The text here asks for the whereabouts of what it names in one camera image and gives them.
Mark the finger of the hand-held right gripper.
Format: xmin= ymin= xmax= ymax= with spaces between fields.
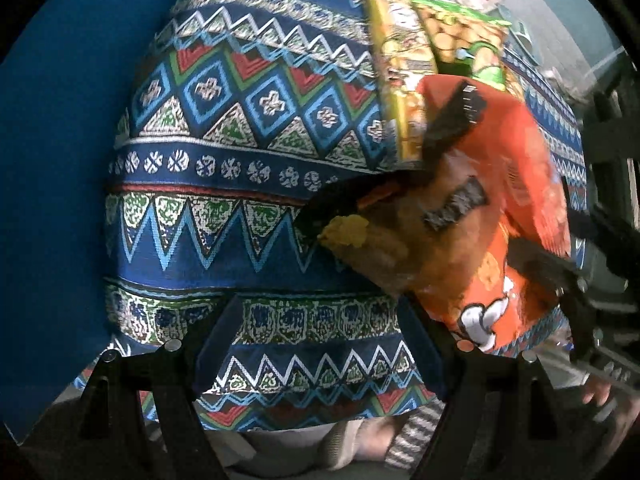
xmin=566 ymin=211 xmax=594 ymax=242
xmin=505 ymin=237 xmax=602 ymax=365

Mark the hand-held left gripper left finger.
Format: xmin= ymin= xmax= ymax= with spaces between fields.
xmin=60 ymin=294 xmax=247 ymax=480

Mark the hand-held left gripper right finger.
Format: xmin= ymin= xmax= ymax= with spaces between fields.
xmin=395 ymin=299 xmax=572 ymax=480

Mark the orange chips bag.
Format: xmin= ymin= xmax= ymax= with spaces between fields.
xmin=295 ymin=75 xmax=573 ymax=358

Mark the green biscuit packet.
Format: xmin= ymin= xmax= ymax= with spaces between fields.
xmin=410 ymin=0 xmax=527 ymax=97

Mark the long yellow cracker packet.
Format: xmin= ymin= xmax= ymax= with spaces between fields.
xmin=356 ymin=0 xmax=442 ymax=172

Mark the person's right hand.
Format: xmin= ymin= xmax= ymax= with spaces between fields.
xmin=581 ymin=373 xmax=622 ymax=412

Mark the striped cloth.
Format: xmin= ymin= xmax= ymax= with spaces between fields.
xmin=386 ymin=402 xmax=443 ymax=472

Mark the person's leg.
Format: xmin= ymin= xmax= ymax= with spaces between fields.
xmin=347 ymin=414 xmax=403 ymax=463

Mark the patterned blue tablecloth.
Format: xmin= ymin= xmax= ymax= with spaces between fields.
xmin=102 ymin=0 xmax=588 ymax=433

